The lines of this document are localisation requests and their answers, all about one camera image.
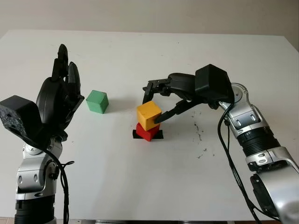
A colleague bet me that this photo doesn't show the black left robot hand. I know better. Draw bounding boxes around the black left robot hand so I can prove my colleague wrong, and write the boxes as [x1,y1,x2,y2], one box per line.
[35,43,85,141]

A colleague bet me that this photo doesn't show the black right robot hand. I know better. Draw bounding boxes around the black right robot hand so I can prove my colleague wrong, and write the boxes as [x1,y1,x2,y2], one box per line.
[142,72,212,125]

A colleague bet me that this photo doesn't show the green wooden block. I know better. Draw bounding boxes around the green wooden block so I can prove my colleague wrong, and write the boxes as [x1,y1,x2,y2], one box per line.
[85,90,109,114]

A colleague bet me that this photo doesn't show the yellow wooden block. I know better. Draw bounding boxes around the yellow wooden block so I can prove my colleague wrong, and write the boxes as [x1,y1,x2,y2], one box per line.
[136,100,162,131]

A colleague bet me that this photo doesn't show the red wooden block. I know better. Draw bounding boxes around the red wooden block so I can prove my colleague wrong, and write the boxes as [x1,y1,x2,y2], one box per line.
[135,122,161,142]

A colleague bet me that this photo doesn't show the black tape mark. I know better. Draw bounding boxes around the black tape mark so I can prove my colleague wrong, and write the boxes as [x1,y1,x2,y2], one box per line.
[132,130,164,141]

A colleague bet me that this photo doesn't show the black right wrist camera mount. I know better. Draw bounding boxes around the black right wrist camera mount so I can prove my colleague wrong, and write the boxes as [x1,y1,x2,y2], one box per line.
[194,63,232,104]

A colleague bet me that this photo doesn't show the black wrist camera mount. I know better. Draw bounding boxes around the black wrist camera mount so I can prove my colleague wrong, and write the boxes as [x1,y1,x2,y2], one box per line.
[0,95,45,147]
[194,63,232,104]

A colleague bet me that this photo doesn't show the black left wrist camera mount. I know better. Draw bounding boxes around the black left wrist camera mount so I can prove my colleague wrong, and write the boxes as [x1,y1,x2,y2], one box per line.
[0,95,45,147]

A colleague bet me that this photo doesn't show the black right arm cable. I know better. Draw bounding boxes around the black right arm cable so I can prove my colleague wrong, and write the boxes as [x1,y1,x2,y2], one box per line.
[217,102,263,224]

